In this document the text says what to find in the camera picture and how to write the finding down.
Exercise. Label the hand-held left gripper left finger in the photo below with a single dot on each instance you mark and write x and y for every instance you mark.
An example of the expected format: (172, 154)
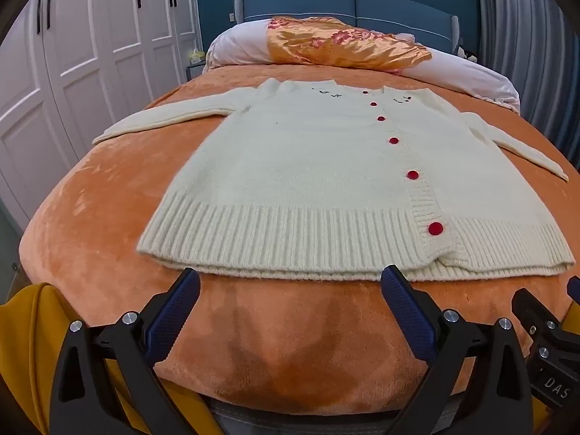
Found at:
(183, 297)

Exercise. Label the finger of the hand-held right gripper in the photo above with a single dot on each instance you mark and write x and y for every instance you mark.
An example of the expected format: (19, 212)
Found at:
(574, 290)
(532, 315)

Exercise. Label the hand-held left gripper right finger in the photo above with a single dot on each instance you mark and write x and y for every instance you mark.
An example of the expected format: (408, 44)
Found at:
(401, 301)

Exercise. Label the cream knit cardigan red buttons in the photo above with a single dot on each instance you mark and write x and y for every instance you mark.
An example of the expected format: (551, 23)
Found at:
(317, 167)

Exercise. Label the orange plush blanket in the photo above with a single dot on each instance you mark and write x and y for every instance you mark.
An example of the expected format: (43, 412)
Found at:
(113, 217)

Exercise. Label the grey bed base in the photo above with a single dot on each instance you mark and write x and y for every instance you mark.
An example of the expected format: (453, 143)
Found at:
(317, 421)

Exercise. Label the yellow garment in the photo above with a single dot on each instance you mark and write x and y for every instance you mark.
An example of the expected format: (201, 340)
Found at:
(27, 326)

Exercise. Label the grey bedside table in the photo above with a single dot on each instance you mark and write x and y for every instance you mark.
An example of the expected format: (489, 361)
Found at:
(195, 72)

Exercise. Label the grey curtain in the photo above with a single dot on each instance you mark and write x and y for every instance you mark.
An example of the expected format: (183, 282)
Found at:
(534, 54)

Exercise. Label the pale yellow bedside item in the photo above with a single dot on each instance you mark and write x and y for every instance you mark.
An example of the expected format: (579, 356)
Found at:
(196, 54)

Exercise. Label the orange floral satin pillow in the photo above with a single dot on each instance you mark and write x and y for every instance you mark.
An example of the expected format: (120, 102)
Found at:
(344, 54)

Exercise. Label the dark bedside clutter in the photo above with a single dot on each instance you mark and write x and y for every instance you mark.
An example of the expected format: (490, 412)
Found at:
(466, 53)

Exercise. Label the white pillow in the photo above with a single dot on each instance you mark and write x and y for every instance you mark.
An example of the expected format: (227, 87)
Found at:
(235, 45)

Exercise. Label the white wardrobe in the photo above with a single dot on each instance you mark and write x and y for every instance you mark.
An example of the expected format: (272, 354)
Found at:
(81, 54)

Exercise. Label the blue upholstered headboard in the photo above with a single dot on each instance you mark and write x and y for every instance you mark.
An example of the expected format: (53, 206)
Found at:
(317, 4)

